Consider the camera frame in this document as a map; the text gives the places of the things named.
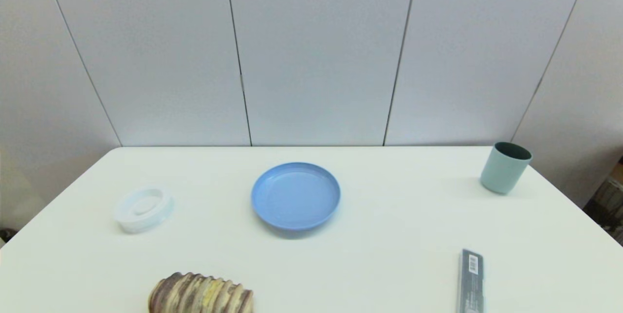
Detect long striped brown bread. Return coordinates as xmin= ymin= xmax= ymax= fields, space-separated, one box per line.
xmin=148 ymin=272 xmax=254 ymax=313

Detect blue round plate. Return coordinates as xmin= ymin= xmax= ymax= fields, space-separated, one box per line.
xmin=251 ymin=162 xmax=341 ymax=231

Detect white round dish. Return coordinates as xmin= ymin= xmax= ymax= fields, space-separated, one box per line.
xmin=113 ymin=187 xmax=174 ymax=234

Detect teal plastic cup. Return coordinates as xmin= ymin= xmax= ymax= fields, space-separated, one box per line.
xmin=480 ymin=142 xmax=533 ymax=195

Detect grey transparent pencil case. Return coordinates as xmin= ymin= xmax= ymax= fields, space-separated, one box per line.
xmin=457 ymin=249 xmax=485 ymax=313

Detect grey background crate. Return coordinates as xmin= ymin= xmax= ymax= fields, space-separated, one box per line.
xmin=584 ymin=177 xmax=623 ymax=246

